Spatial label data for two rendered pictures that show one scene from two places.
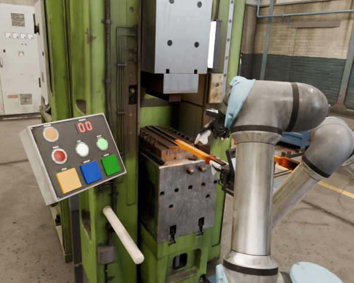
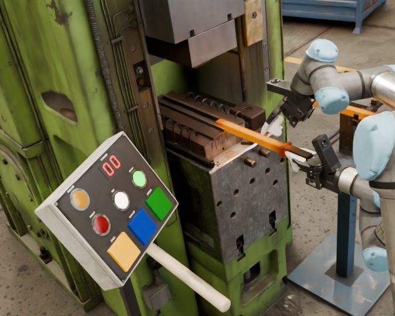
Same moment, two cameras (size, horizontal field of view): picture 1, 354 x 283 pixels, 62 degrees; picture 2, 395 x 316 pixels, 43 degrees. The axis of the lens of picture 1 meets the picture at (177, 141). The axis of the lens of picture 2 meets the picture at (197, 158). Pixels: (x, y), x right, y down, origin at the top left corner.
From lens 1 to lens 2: 48 cm
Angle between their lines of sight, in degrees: 17
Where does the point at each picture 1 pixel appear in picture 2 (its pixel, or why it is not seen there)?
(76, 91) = (37, 81)
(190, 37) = not seen: outside the picture
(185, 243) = (257, 251)
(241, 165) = not seen: outside the picture
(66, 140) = (99, 197)
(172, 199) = (233, 204)
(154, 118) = (160, 81)
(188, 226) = (258, 229)
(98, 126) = (125, 154)
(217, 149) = (268, 105)
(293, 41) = not seen: outside the picture
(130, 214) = (173, 236)
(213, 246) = not seen: hidden behind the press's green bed
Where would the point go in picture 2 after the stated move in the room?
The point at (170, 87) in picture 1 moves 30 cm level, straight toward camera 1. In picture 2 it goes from (200, 54) to (225, 93)
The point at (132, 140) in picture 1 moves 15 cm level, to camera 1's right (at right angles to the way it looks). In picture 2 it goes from (155, 139) to (197, 130)
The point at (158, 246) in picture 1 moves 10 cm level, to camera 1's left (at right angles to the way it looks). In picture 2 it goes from (226, 268) to (201, 274)
